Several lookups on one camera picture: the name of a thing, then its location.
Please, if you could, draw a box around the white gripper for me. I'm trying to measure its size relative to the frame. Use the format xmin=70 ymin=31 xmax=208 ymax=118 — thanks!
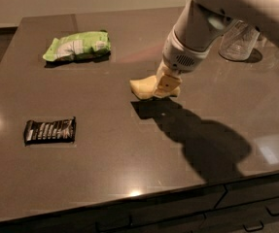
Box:
xmin=153 ymin=28 xmax=211 ymax=98

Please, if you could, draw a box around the yellow sponge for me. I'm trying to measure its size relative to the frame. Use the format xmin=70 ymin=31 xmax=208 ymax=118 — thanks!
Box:
xmin=128 ymin=74 xmax=181 ymax=101

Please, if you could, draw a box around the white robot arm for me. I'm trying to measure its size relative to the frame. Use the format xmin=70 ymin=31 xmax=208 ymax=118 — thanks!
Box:
xmin=153 ymin=0 xmax=279 ymax=98

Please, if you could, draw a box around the green rice chip bag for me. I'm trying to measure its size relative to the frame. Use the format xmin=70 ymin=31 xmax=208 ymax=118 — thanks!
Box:
xmin=43 ymin=31 xmax=111 ymax=62

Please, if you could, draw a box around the clear plastic cup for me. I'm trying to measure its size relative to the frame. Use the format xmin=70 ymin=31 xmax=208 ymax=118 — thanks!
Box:
xmin=219 ymin=21 xmax=260 ymax=62

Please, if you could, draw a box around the black snack bar wrapper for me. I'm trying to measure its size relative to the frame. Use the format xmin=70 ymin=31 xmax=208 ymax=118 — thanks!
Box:
xmin=23 ymin=117 xmax=76 ymax=146

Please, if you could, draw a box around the dark drawer front middle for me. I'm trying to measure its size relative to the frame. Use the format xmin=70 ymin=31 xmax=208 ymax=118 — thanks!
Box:
xmin=98 ymin=185 xmax=226 ymax=233

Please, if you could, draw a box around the dark drawer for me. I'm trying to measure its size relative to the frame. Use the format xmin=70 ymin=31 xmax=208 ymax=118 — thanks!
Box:
xmin=98 ymin=185 xmax=226 ymax=233
xmin=213 ymin=174 xmax=279 ymax=231

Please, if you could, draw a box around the dark drawer front right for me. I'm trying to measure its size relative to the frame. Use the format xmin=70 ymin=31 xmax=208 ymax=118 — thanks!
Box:
xmin=213 ymin=174 xmax=279 ymax=231

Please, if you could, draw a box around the black drawer handle left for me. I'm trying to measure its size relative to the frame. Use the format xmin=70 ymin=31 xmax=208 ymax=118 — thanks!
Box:
xmin=95 ymin=215 xmax=132 ymax=233

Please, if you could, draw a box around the black drawer handle lower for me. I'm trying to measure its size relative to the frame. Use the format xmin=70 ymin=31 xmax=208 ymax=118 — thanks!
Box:
xmin=243 ymin=221 xmax=264 ymax=233

